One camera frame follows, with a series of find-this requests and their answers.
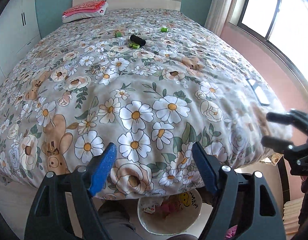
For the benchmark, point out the window with frame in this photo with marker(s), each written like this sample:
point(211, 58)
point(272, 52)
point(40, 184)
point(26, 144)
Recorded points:
point(281, 25)

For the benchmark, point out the white wardrobe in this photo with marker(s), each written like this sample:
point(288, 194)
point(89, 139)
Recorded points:
point(19, 33)

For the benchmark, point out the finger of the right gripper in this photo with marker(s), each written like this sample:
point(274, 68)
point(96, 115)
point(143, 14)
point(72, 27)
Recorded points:
point(281, 118)
point(277, 145)

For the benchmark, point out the green divided box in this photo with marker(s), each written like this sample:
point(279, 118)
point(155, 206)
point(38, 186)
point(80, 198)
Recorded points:
point(164, 29)

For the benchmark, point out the folded red pink blanket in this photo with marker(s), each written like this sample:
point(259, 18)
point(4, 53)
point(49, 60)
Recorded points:
point(91, 6)

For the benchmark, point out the green number nine shape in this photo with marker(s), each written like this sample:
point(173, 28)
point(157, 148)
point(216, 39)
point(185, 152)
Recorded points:
point(134, 46)

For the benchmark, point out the white trash bin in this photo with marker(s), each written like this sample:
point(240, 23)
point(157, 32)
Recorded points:
point(169, 215)

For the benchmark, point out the floral bed cover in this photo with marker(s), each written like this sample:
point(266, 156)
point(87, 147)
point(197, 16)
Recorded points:
point(81, 88)

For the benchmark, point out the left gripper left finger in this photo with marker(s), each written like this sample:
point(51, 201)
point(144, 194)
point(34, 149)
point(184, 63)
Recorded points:
point(49, 216)

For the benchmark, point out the black smartphone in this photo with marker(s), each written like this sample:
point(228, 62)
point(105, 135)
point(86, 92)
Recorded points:
point(259, 93)

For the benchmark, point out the white curtain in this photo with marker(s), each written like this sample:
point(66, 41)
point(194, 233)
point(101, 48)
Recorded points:
point(217, 16)

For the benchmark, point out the black cylinder object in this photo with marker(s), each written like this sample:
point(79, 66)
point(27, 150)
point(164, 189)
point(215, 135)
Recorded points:
point(137, 40)

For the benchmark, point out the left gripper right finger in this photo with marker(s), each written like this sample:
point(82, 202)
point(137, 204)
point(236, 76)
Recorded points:
point(246, 194)

